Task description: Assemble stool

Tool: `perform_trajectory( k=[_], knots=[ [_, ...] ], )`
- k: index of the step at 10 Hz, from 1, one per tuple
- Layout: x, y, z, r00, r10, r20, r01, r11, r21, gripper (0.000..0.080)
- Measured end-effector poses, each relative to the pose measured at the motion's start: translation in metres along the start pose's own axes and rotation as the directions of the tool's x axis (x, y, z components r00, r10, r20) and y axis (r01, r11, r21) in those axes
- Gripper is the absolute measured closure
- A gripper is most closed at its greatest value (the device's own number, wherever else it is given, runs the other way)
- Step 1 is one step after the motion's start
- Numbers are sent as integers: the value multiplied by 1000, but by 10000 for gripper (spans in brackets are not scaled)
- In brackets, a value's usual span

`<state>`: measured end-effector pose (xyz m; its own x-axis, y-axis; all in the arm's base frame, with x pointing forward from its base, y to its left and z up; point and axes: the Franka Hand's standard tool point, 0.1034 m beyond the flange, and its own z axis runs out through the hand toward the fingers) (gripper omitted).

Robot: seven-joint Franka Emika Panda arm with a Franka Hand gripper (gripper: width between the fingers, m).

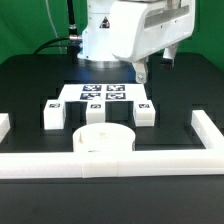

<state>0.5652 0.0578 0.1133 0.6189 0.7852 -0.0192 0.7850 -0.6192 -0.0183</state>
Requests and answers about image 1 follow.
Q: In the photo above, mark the white U-shaped fence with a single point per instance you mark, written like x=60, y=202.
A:
x=208, y=160

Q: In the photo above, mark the white marker sheet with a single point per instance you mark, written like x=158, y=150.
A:
x=107, y=92

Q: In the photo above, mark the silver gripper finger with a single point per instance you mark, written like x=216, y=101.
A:
x=168, y=60
x=141, y=71

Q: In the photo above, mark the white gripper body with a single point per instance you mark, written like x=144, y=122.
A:
x=139, y=29

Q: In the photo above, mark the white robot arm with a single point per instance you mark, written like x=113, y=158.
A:
x=95, y=37

